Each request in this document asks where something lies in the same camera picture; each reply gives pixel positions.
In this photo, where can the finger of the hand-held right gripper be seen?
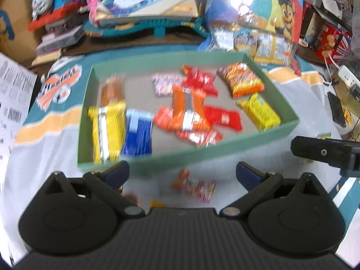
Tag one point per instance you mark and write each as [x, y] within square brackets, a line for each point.
[323, 152]

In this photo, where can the cardboard box with blue print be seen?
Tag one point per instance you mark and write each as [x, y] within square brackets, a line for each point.
[14, 19]

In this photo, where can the printed instruction paper sheet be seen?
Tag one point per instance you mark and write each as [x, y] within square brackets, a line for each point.
[14, 90]

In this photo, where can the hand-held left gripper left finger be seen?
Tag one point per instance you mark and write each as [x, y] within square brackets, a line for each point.
[118, 171]

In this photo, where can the black phone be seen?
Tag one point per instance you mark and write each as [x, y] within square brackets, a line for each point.
[337, 109]

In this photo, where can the red snack packet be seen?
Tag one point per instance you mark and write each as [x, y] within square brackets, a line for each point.
[201, 80]
[225, 118]

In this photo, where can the stack of grey boxes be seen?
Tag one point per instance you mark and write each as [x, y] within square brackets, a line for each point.
[59, 39]

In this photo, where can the white power strip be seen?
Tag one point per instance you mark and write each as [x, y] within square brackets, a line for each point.
[350, 76]

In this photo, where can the red printed box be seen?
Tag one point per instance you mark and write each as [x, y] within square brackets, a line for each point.
[333, 42]

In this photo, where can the yellow packet with silver seam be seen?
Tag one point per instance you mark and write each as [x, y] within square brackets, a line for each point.
[112, 129]

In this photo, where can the orange and yellow snack packet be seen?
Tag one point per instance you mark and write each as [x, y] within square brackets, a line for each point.
[242, 78]

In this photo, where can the small red patterned packet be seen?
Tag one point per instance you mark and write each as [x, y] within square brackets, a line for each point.
[182, 181]

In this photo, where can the yellow packet with red print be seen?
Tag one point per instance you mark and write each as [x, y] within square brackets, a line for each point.
[260, 112]

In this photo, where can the long orange-red snack packet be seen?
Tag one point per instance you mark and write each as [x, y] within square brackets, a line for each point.
[166, 119]

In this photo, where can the small cartoon cat packet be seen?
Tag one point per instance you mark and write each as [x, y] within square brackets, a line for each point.
[205, 191]

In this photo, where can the blue snack packet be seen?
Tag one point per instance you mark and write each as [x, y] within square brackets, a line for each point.
[137, 135]

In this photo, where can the blue toy train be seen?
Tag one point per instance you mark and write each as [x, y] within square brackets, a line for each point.
[50, 0]

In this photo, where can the mint green cardboard box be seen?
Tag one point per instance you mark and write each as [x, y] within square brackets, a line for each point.
[168, 160]

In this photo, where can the cartoon dog foil bag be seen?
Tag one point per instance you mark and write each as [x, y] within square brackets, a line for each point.
[253, 11]

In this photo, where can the pink patterned snack packet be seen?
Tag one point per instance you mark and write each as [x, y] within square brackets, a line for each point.
[167, 84]

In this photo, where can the long clear brown snack packet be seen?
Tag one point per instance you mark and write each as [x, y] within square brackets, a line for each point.
[112, 91]

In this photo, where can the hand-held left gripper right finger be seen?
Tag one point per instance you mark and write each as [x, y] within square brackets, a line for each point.
[249, 173]

